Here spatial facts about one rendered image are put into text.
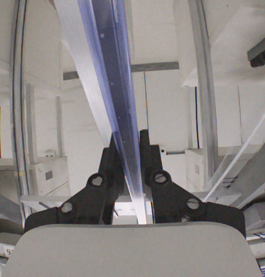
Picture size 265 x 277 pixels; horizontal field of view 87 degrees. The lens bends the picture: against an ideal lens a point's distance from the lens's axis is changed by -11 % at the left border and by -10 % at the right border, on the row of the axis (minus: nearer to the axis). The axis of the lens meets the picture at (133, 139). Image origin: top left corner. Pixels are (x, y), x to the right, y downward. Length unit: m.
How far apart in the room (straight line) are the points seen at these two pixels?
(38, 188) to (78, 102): 1.52
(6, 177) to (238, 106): 2.38
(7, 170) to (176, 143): 1.70
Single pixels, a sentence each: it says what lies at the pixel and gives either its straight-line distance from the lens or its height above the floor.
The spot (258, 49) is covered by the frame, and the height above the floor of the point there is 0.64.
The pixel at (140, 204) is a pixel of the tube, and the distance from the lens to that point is 0.19.
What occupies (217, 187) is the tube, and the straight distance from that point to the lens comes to 0.18.
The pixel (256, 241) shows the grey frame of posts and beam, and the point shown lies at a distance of 0.76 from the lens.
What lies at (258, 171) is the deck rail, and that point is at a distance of 0.41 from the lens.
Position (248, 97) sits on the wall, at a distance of 2.44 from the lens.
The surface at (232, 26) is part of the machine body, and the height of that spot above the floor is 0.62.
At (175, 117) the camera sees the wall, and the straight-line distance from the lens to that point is 2.01.
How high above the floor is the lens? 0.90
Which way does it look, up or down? 2 degrees up
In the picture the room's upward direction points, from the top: 176 degrees clockwise
